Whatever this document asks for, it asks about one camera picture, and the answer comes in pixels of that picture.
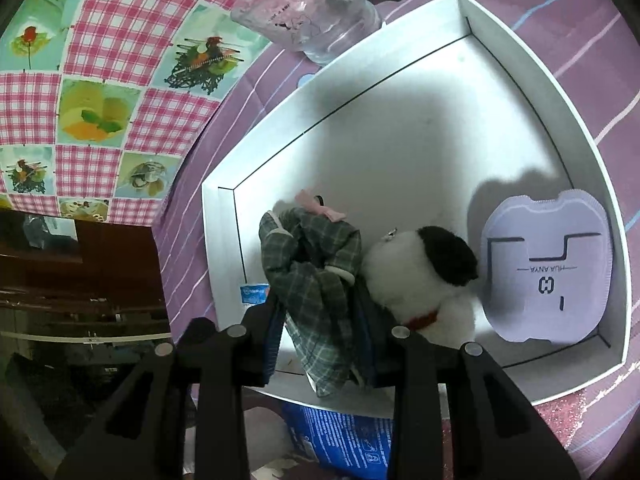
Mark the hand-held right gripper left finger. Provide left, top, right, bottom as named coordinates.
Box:
left=52, top=292, right=288, bottom=480

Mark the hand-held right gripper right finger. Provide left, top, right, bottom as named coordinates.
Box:
left=350, top=285, right=583, bottom=480

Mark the white black plush dog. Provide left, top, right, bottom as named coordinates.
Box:
left=361, top=225, right=480, bottom=348

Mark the green plaid cloth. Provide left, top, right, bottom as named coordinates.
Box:
left=258, top=190, right=363, bottom=400

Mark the white cardboard box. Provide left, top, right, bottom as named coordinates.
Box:
left=201, top=0, right=628, bottom=407

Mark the lavender fabric pad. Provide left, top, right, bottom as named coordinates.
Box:
left=481, top=188, right=613, bottom=345

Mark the blue cartoon packet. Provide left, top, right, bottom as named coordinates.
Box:
left=280, top=400, right=396, bottom=480

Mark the dark wooden glass-door cabinet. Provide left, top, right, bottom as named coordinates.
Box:
left=0, top=207, right=173, bottom=356

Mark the pink checkered printed cloth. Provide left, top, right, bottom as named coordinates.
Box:
left=0, top=0, right=281, bottom=226

